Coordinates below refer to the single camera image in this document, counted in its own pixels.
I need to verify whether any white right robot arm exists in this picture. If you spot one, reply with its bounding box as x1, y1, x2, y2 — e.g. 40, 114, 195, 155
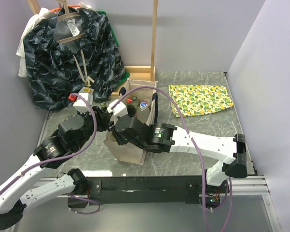
113, 115, 248, 192

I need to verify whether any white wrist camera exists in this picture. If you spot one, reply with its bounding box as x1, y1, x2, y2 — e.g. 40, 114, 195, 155
107, 99, 128, 120
68, 92, 93, 113

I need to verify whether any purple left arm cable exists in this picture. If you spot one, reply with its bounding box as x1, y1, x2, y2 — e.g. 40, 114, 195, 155
0, 92, 101, 215

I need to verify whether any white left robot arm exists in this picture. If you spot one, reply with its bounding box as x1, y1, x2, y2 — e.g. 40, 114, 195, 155
0, 106, 111, 231

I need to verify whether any lemon print cloth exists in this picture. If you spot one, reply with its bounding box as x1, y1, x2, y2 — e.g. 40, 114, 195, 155
168, 85, 234, 117

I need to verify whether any green glass bottle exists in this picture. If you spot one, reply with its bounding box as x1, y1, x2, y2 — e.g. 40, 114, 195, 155
100, 102, 107, 111

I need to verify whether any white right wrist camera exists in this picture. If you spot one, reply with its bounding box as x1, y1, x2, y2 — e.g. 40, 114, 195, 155
107, 99, 128, 120

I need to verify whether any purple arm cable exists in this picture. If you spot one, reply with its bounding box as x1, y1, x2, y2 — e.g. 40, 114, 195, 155
110, 86, 233, 232
0, 92, 101, 215

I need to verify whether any dark patterned hanging jacket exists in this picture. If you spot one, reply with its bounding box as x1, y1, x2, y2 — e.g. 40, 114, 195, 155
25, 9, 125, 111

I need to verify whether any clear soda water bottle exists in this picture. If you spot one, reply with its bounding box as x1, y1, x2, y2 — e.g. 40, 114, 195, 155
132, 96, 140, 109

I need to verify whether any silver red soda can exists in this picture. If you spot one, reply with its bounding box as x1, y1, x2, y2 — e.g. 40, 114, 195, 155
143, 99, 151, 107

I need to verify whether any dark cola glass bottle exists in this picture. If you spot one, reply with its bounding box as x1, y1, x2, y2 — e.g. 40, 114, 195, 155
126, 98, 136, 117

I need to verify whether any beige canvas tote bag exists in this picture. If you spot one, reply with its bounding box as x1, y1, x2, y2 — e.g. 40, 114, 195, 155
104, 79, 157, 165

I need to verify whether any wooden clothes hanger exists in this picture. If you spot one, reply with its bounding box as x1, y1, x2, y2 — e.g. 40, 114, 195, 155
55, 0, 84, 44

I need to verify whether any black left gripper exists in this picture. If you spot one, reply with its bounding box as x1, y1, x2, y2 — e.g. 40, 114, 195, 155
74, 105, 111, 151

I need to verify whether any wooden clothes rack stand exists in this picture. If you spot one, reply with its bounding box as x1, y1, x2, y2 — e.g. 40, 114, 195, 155
27, 0, 158, 99

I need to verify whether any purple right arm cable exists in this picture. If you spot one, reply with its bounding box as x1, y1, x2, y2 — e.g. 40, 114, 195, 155
110, 86, 233, 232

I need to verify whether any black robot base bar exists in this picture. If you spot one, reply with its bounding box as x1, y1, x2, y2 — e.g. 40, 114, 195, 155
57, 175, 232, 206

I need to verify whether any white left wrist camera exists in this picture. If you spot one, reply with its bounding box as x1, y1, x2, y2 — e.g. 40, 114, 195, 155
68, 92, 93, 113

